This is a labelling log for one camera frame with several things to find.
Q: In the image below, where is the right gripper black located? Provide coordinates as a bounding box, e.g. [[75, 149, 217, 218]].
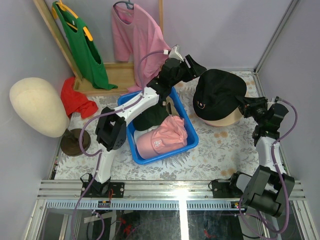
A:
[[234, 95, 268, 127]]

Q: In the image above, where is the beige bucket hat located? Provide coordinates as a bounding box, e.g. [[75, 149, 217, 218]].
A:
[[202, 108, 243, 127]]

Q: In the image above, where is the black hat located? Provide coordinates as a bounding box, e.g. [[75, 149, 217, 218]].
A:
[[192, 69, 247, 121]]

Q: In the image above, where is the blue plastic bin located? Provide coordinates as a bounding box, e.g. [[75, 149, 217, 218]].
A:
[[126, 87, 199, 165]]

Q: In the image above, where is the pink t-shirt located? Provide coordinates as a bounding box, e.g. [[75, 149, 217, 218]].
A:
[[111, 4, 170, 92]]

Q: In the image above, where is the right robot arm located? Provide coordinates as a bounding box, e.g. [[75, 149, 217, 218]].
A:
[[208, 96, 295, 217]]

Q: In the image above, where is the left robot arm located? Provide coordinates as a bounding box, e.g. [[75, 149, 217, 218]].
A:
[[78, 55, 207, 198]]

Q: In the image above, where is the floral table mat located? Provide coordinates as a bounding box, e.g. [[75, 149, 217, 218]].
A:
[[53, 71, 259, 181]]

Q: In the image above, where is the dark green cap in bin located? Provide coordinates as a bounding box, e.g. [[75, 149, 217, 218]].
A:
[[132, 104, 169, 131]]

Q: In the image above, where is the pink cloth in bin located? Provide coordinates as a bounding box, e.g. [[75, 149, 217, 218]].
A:
[[160, 115, 188, 149]]

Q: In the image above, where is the pink baseball cap in bin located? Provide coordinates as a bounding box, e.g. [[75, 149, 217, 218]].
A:
[[136, 128, 180, 159]]

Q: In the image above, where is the wooden clothes rack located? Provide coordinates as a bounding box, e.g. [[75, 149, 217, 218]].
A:
[[35, 0, 163, 96]]

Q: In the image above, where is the green tank top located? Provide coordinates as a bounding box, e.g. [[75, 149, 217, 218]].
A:
[[52, 1, 118, 90]]

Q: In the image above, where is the red cloth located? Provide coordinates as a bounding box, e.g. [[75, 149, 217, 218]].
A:
[[60, 77, 98, 119]]

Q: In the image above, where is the yellow hanger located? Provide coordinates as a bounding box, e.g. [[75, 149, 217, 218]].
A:
[[51, 0, 93, 42]]

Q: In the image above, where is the dark mannequin base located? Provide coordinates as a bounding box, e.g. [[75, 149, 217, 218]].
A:
[[60, 128, 91, 157]]

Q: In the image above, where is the cream foam mannequin head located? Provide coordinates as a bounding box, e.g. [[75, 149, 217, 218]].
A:
[[9, 77, 70, 138]]

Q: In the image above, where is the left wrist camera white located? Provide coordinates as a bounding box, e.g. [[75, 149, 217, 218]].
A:
[[163, 44, 184, 62]]

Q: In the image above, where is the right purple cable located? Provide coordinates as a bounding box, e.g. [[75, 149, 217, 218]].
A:
[[238, 97, 299, 238]]

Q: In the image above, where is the aluminium rail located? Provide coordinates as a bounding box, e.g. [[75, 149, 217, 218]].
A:
[[37, 179, 307, 211]]

